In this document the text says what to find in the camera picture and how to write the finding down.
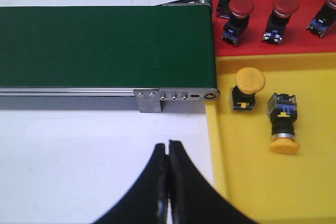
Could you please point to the grey metal support bracket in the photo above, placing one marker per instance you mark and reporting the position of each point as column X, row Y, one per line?
column 148, row 101

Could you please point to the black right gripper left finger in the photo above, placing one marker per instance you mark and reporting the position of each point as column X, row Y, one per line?
column 147, row 199

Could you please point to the yellow mushroom push button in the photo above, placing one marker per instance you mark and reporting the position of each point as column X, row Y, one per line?
column 248, row 82

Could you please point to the metal conveyor end plate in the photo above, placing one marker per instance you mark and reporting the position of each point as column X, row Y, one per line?
column 188, row 94

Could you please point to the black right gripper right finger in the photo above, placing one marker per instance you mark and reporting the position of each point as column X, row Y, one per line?
column 193, row 199

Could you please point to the yellow plastic tray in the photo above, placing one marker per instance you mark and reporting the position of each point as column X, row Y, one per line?
column 266, row 186

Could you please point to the black drive belt pulley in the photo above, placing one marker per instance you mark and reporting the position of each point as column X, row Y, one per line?
column 189, row 2

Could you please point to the green conveyor belt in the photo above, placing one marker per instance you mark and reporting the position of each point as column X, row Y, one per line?
column 107, row 47

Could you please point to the aluminium conveyor frame rail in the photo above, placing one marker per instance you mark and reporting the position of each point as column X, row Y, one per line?
column 87, row 92

